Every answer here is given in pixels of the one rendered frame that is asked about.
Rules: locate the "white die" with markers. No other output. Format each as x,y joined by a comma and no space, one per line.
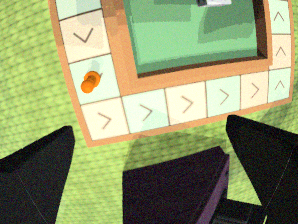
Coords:
213,3

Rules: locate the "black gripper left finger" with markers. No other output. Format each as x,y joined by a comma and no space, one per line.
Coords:
33,179

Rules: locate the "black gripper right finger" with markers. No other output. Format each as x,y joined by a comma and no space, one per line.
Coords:
269,156

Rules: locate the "cream board game track with arrows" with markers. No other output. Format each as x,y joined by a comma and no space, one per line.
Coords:
123,79

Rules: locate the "orange pawn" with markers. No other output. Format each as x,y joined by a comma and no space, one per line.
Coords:
91,79

